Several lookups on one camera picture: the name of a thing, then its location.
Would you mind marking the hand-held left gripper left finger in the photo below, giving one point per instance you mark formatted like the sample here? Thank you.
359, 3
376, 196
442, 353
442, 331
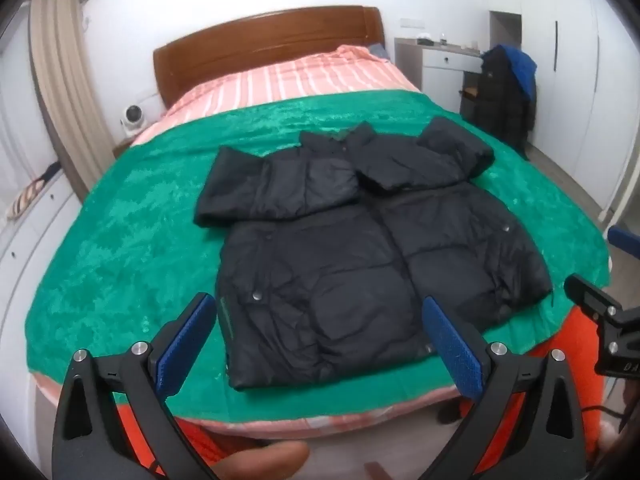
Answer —
185, 345

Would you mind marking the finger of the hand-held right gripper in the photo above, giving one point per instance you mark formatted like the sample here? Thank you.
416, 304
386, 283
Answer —
590, 295
625, 242

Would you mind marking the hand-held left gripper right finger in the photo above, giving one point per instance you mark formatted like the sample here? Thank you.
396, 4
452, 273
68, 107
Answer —
452, 345

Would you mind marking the black puffer jacket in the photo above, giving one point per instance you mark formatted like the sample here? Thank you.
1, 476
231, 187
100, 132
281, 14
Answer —
325, 270

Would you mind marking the person's left hand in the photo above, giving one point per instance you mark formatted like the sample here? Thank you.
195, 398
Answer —
265, 457

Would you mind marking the person's orange fleece clothing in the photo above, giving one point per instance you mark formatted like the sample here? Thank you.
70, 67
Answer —
570, 340

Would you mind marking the green blanket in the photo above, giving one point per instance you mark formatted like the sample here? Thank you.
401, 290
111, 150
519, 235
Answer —
125, 240

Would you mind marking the white window bench cabinet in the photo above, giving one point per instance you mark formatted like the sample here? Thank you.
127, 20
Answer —
30, 260

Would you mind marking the white wardrobe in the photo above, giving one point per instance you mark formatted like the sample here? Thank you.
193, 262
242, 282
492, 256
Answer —
575, 60

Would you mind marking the dark hanging coat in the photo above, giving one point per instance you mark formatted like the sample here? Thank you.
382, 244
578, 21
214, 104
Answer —
495, 100

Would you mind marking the blue hanging garment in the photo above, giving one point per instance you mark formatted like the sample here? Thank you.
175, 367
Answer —
522, 67

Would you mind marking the wooden nightstand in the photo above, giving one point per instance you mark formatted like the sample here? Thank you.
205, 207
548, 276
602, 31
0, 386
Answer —
122, 147

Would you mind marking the striped cushion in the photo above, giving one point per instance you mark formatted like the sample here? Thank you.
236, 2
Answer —
27, 197

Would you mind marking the dark cloth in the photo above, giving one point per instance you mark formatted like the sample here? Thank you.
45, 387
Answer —
52, 171

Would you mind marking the small white fan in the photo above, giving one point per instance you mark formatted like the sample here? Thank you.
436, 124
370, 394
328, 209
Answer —
132, 119

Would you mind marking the white desk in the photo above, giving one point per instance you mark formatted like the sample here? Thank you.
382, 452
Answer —
442, 62

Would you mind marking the beige curtain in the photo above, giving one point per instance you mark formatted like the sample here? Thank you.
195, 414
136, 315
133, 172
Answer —
65, 85

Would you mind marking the pink striped bed sheet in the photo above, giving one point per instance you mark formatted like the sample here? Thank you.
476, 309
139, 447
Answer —
300, 75

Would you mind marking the wooden headboard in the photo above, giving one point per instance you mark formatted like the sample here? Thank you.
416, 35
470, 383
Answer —
260, 40

